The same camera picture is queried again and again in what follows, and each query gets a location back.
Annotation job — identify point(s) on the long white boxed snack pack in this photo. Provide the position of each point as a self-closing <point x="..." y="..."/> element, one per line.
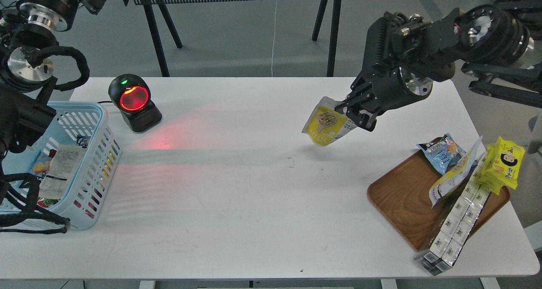
<point x="454" y="226"/>

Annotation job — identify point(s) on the yellow cartoon snack pack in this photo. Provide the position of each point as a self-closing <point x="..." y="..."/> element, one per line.
<point x="502" y="165"/>

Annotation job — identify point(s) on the blue chips bag in basket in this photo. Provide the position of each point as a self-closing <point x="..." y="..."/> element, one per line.
<point x="40" y="167"/>

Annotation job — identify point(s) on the light blue plastic basket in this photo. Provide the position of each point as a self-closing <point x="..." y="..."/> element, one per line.
<point x="86" y="191"/>

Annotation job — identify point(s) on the white snack packet in basket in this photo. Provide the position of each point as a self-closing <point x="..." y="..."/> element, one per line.
<point x="61" y="172"/>

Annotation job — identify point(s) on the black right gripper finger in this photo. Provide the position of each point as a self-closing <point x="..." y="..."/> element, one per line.
<point x="363" y="119"/>
<point x="354" y="102"/>

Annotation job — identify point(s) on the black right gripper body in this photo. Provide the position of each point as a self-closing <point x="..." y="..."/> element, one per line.
<point x="402" y="57"/>

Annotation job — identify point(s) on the blue snack bag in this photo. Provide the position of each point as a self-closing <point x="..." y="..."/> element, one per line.
<point x="443" y="154"/>

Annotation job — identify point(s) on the red snack bag in basket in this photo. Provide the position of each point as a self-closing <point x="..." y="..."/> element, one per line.
<point x="47" y="202"/>

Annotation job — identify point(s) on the black barcode scanner red window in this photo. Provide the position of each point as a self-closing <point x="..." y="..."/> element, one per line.
<point x="132" y="96"/>

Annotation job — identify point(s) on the yellow white snack pouch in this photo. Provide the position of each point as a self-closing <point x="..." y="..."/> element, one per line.
<point x="325" y="125"/>

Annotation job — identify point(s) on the yellow silver snack pouch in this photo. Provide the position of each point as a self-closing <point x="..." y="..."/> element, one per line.
<point x="455" y="176"/>

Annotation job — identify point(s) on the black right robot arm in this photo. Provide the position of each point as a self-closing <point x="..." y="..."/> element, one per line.
<point x="499" y="50"/>

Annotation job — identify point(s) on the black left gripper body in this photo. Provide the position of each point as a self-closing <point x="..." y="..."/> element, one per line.
<point x="55" y="15"/>

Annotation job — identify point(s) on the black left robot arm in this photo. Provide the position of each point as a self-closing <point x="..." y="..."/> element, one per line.
<point x="33" y="66"/>

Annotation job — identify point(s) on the brown wooden tray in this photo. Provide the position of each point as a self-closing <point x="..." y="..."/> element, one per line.
<point x="402" y="197"/>

